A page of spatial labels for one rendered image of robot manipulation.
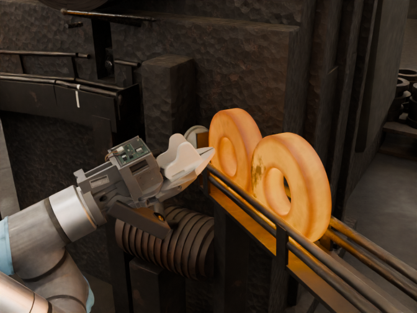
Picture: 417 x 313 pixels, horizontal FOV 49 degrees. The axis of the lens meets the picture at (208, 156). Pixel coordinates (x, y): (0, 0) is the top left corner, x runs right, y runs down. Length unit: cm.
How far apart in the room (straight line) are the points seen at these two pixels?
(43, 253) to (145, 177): 18
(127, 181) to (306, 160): 26
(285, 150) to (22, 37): 97
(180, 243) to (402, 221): 128
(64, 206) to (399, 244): 142
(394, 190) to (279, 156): 163
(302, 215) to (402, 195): 162
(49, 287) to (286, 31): 60
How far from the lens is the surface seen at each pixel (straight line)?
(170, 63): 95
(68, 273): 73
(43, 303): 63
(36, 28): 134
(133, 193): 68
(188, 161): 70
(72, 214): 67
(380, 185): 223
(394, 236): 190
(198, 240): 87
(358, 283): 51
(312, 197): 57
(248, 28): 94
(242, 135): 69
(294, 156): 58
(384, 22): 171
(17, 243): 69
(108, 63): 120
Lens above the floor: 104
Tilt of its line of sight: 26 degrees down
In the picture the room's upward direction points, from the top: straight up
